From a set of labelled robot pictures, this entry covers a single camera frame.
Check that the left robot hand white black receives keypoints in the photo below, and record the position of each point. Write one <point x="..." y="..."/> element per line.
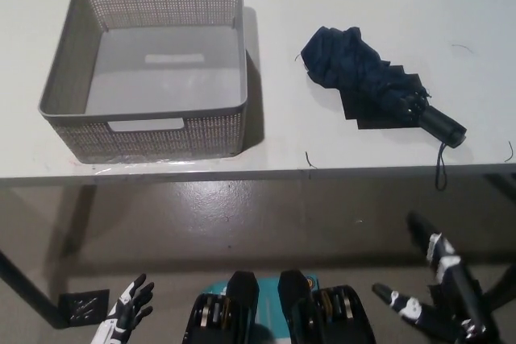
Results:
<point x="127" y="305"/>

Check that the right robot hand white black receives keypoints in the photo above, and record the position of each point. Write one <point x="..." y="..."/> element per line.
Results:
<point x="459" y="287"/>

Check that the black metal table leg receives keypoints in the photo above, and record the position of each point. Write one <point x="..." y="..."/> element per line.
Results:
<point x="502" y="289"/>
<point x="32" y="291"/>

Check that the black table crossbar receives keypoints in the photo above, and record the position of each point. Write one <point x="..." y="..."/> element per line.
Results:
<point x="502" y="183"/>

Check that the navy umbrella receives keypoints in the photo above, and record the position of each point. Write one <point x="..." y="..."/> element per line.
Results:
<point x="363" y="70"/>

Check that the black tape cross patch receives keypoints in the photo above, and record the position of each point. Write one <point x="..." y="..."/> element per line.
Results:
<point x="364" y="116"/>

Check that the grey perforated plastic basket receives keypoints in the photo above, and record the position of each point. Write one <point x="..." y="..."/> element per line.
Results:
<point x="161" y="74"/>

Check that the black ribbed robot body block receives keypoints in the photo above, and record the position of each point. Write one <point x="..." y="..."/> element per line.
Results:
<point x="298" y="291"/>
<point x="240" y="295"/>

